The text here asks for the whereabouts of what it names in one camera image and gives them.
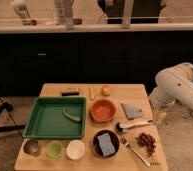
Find yellow banana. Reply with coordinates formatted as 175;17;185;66
89;86;95;101

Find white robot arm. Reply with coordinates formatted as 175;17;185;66
149;62;193;125

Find white cup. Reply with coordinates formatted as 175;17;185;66
66;140;85;160

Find green plastic cup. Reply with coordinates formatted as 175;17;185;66
45;140;62;159

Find metal cup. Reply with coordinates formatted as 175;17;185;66
23;139;40;156

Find brown grape bunch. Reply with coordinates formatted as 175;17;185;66
137;132;156;156

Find grey blue cloth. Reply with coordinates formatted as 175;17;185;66
121;103;143;120

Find metal fork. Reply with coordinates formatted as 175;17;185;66
120;137;151;167

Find orange bowl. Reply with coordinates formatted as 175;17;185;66
90;99;116;123

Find small orange fruit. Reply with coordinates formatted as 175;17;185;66
101;85;111;96

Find blue sponge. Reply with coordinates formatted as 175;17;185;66
97;133;116;157

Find black bowl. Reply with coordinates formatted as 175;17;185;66
92;130;120;158

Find white railing shelf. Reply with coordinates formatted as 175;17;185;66
0;22;193;34

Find green cucumber piece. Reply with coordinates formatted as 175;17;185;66
62;109;81;122

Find green plastic tray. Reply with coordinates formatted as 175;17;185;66
23;97;86;139

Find black tripod legs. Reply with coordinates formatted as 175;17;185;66
0;96;25;135

